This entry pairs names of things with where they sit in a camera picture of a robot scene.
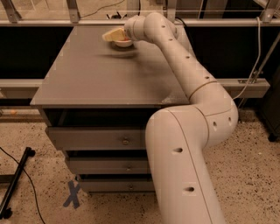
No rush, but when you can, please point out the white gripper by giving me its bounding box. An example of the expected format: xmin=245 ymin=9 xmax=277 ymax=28
xmin=102 ymin=16 xmax=145 ymax=42

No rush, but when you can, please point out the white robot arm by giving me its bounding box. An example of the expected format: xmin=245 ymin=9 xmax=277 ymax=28
xmin=102 ymin=12 xmax=238 ymax=224

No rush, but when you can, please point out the white paper bowl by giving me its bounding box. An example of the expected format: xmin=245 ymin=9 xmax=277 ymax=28
xmin=112 ymin=40 xmax=133 ymax=48

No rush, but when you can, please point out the grey drawer cabinet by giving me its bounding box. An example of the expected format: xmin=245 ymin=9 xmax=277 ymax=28
xmin=31 ymin=26 xmax=189 ymax=183

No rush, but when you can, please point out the top grey drawer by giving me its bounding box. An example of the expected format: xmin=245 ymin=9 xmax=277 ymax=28
xmin=45 ymin=127 xmax=145 ymax=151

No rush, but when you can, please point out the grey drawer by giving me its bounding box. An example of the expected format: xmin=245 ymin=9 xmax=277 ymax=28
xmin=45 ymin=127 xmax=145 ymax=151
xmin=80 ymin=178 xmax=154 ymax=193
xmin=65 ymin=157 xmax=150 ymax=174

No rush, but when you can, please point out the middle grey drawer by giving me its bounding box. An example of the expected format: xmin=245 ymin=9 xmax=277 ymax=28
xmin=65 ymin=157 xmax=150 ymax=174

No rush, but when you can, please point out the bottom grey drawer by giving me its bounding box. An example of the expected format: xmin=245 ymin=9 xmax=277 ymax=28
xmin=80 ymin=178 xmax=154 ymax=193

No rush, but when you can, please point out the blue tape cross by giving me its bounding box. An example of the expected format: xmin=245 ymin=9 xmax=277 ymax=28
xmin=63 ymin=180 xmax=81 ymax=209

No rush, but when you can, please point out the black stand leg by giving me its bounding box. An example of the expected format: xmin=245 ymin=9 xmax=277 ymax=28
xmin=0 ymin=147 xmax=35 ymax=219

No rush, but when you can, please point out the black background cable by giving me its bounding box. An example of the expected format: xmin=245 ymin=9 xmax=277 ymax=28
xmin=80 ymin=0 xmax=127 ymax=19

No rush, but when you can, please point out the white cable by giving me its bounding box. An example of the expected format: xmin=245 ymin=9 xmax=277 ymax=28
xmin=232 ymin=17 xmax=262 ymax=102

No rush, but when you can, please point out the metal railing frame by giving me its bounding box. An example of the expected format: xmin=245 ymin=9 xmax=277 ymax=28
xmin=0 ymin=0 xmax=280 ymax=100

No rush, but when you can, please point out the black floor cable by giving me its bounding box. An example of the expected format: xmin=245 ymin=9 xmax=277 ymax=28
xmin=0 ymin=146 xmax=46 ymax=224

